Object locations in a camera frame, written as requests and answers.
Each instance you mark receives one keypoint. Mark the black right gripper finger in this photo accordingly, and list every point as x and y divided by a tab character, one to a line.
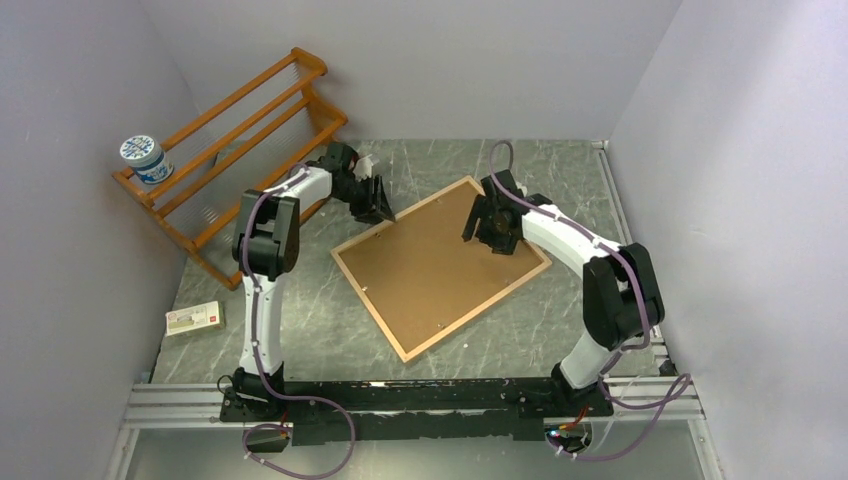
476	213
503	246

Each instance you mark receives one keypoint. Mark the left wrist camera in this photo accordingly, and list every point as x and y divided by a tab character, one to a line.
364	167

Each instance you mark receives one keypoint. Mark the blue white jar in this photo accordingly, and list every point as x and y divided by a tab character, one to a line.
147	159

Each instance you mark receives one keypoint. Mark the orange wooden rack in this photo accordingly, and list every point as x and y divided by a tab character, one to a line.
249	140

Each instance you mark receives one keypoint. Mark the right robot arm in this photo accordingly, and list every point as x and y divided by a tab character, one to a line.
621	301

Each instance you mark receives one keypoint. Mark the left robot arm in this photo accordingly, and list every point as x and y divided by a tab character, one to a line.
266	246

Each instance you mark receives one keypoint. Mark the light wooden picture frame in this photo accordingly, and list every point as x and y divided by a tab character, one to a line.
411	351

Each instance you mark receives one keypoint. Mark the small white red box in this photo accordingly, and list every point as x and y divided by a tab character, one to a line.
195	319

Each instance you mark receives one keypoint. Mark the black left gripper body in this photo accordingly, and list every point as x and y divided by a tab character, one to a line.
363	199

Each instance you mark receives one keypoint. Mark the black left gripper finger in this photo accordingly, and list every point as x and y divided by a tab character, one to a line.
371	218
382	208

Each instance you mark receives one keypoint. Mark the black base bar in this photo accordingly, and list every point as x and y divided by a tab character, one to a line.
322	412

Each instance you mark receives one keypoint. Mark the brown backing board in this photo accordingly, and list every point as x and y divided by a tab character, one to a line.
430	272

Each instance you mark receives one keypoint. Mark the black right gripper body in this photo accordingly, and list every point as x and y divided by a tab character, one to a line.
488	225

